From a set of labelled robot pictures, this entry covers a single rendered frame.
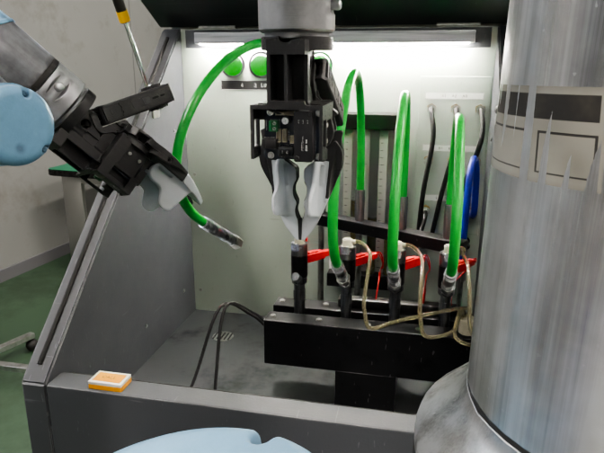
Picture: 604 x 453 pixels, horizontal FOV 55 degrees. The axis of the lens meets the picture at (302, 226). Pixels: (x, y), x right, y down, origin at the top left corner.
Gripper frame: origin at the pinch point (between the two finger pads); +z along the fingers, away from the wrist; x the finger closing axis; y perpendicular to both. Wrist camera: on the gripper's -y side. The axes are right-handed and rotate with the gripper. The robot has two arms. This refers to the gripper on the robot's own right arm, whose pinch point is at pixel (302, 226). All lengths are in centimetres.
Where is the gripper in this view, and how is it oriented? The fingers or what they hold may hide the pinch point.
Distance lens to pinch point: 65.0
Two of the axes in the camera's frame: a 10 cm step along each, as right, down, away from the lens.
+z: 0.0, 9.6, 2.8
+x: 9.8, 0.6, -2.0
